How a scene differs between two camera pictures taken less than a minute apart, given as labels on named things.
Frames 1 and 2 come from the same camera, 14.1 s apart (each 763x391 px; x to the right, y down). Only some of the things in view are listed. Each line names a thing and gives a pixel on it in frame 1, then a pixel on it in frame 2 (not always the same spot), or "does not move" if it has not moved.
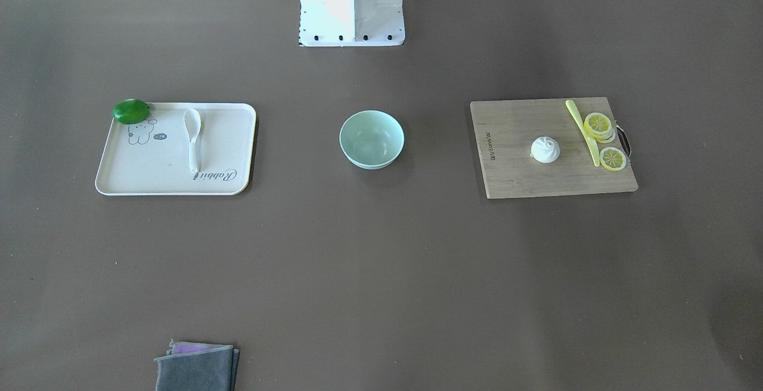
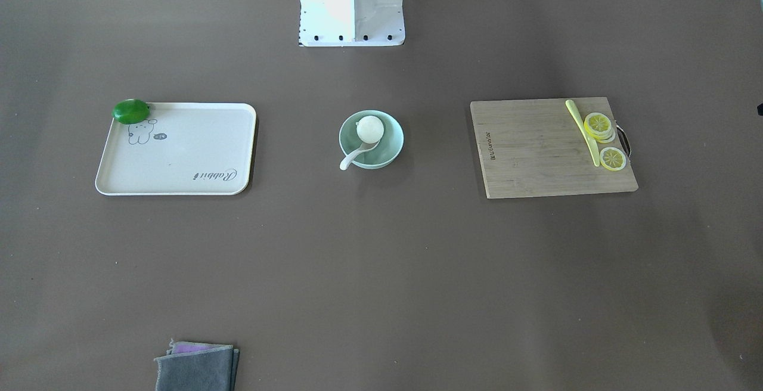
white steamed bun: x=545 y=149 -> x=369 y=129
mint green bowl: x=371 y=139 does not move
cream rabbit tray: x=152 y=158 does not move
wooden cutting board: x=505 y=131 does not move
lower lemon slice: x=612 y=158 does not move
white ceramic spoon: x=192 y=122 -> x=363 y=148
